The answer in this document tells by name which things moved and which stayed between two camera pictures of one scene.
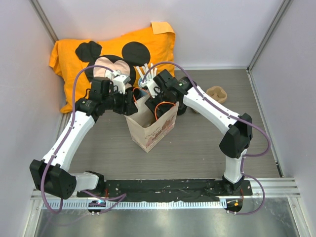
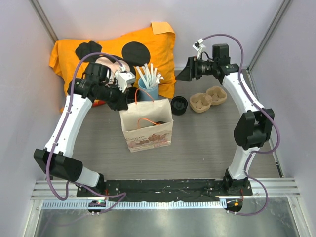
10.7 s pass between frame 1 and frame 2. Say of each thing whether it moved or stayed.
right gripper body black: moved
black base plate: stayed
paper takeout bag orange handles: moved
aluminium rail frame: stayed
